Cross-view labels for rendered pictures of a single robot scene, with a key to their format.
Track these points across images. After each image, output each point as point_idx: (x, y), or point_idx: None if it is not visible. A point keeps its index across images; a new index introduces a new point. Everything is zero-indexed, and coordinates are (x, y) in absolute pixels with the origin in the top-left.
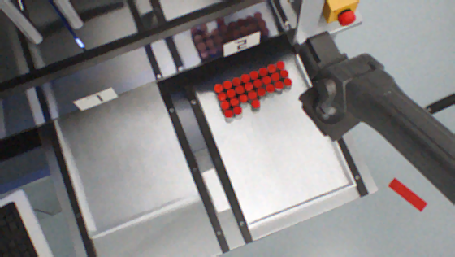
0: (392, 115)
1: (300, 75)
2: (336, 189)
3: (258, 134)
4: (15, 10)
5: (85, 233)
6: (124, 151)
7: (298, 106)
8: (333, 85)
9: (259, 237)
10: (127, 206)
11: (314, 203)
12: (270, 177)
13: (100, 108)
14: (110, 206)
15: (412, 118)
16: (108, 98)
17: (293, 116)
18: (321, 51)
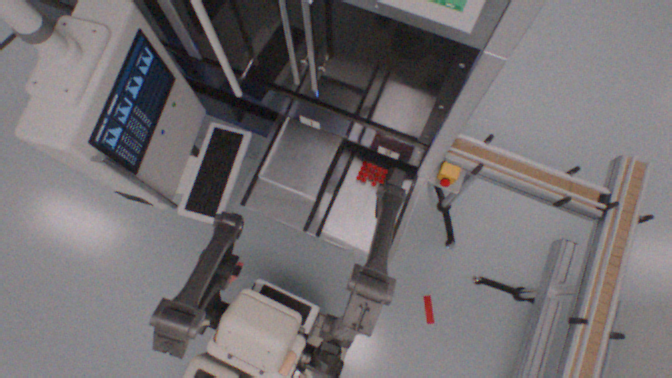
0: (382, 212)
1: (406, 190)
2: None
3: (363, 198)
4: (295, 69)
5: (258, 172)
6: (303, 154)
7: None
8: (381, 189)
9: (323, 238)
10: (284, 177)
11: (358, 247)
12: (351, 220)
13: (310, 128)
14: (278, 171)
15: (386, 218)
16: (315, 126)
17: None
18: (394, 176)
